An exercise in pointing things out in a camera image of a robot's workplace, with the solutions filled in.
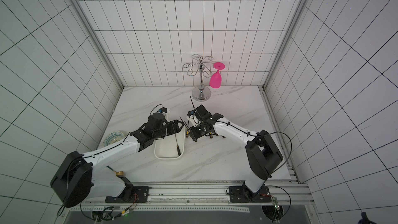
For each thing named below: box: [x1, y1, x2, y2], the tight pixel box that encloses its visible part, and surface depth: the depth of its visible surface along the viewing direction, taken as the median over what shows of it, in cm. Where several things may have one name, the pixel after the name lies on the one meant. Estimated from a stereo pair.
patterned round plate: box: [102, 131, 125, 148], surface depth 91 cm
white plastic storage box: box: [153, 124, 187, 160], surface depth 89 cm
